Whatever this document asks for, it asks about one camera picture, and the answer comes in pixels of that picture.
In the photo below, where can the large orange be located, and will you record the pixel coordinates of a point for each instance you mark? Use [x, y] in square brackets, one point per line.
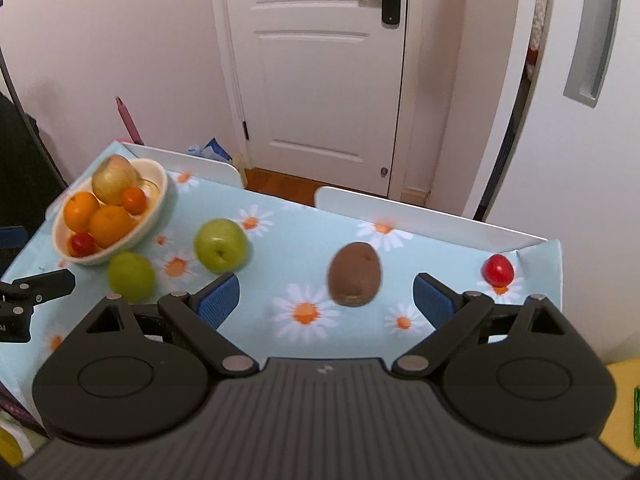
[111, 226]

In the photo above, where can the white chair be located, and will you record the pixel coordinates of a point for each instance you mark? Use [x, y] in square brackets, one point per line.
[200, 170]
[425, 220]

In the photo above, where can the small mandarin orange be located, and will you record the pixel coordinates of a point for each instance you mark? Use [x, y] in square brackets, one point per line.
[134, 201]

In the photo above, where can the pink plastic stand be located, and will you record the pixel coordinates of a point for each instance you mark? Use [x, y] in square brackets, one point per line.
[129, 120]

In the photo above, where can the white panel door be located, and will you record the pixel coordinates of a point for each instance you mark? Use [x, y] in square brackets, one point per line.
[320, 85]

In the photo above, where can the blue daisy print tablecloth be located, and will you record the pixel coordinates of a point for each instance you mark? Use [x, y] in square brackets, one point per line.
[300, 240]

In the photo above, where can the red cherry tomato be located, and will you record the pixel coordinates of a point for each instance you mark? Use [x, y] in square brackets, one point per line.
[497, 270]
[82, 244]

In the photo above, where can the yellow red apple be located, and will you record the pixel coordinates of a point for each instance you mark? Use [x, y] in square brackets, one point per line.
[114, 180]

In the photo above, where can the cream cartoon print plate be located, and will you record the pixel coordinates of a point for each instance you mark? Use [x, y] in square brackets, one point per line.
[145, 220]

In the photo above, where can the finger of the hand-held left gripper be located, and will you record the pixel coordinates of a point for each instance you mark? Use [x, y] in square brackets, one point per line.
[12, 244]
[50, 284]

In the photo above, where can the green stick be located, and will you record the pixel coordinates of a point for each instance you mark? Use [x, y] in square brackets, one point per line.
[636, 415]

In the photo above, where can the white wardrobe door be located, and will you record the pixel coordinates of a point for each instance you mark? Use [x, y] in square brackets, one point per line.
[550, 185]

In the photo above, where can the brown kiwi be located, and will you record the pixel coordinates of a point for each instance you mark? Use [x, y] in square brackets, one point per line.
[355, 272]

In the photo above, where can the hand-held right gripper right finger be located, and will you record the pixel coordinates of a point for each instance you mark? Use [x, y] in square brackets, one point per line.
[434, 302]

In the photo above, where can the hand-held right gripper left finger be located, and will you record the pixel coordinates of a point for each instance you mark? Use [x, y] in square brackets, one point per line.
[217, 302]

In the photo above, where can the large green apple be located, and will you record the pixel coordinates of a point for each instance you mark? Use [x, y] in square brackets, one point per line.
[220, 245]

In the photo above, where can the small green apple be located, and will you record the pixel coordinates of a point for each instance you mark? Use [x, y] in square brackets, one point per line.
[131, 276]

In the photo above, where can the blue plastic bag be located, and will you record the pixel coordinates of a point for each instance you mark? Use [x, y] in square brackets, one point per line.
[212, 149]

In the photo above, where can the yellow object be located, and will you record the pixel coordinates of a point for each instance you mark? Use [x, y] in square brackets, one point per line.
[622, 410]

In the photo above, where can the medium orange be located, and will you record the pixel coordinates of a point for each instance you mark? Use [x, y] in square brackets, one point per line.
[79, 210]

